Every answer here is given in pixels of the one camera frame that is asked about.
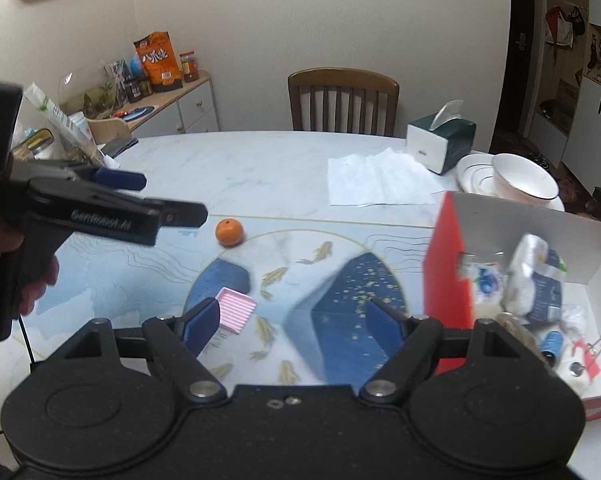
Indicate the person's left hand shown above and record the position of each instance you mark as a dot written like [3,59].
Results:
[34,279]

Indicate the pink ribbed square tray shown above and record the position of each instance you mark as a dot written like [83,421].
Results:
[235,310]

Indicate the red lidded jar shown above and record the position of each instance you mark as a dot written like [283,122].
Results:
[189,67]

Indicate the brown wooden chair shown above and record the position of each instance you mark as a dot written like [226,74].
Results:
[343,100]

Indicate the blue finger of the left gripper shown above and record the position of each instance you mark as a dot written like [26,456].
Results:
[178,214]
[118,179]

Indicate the green white tissue box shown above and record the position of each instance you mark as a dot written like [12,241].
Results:
[440,140]

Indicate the clear fish bowl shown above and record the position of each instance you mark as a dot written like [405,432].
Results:
[91,90]

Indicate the white wall cabinet unit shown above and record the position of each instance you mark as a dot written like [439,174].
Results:
[566,124]

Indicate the blue thread spool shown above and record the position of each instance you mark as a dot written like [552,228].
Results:
[551,347]

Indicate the white paper napkin sheet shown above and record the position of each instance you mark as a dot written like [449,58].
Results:
[387,178]

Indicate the orange tangerine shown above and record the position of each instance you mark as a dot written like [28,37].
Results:
[229,232]

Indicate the orange snack bag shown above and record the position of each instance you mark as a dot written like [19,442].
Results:
[158,62]

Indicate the white gold-rimmed bowl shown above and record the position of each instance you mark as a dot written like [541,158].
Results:
[518,178]

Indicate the red white cardboard box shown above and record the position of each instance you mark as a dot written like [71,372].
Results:
[464,271]

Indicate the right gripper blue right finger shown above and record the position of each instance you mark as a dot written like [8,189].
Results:
[387,326]

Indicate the white side cabinet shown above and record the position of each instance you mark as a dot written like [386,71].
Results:
[190,109]

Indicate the white tissue paper pack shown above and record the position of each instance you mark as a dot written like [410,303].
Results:
[534,282]

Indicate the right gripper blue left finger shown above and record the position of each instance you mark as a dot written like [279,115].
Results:
[196,326]

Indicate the white gold-rimmed plate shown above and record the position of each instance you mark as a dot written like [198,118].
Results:
[475,176]

